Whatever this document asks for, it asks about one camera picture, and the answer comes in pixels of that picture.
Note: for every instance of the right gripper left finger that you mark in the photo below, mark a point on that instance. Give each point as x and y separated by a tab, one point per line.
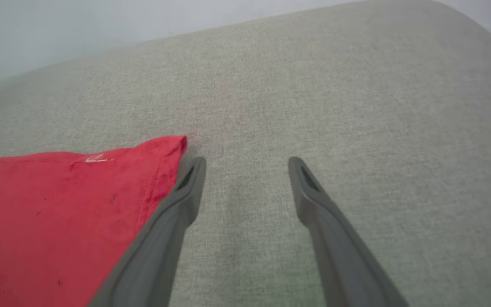
160	247

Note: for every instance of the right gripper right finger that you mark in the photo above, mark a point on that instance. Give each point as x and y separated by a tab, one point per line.
339	247

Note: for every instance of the red and white shirt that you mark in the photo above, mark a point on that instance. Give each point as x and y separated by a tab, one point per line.
58	221

